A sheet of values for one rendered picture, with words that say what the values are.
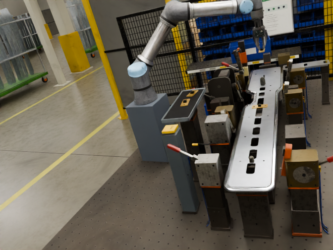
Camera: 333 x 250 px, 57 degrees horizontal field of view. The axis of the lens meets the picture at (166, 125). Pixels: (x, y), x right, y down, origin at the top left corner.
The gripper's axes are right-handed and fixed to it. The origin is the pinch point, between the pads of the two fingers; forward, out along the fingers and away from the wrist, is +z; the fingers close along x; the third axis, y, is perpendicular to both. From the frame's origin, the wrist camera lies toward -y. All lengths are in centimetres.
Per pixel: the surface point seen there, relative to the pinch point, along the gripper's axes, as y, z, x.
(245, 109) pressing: 49, 19, -8
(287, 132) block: 84, 16, 13
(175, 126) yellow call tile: 95, 2, -32
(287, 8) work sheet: -54, -12, 17
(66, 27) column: -529, 2, -541
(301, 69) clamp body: 7.7, 15.7, 22.6
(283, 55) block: -24.5, 14.8, 12.1
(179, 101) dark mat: 66, 3, -38
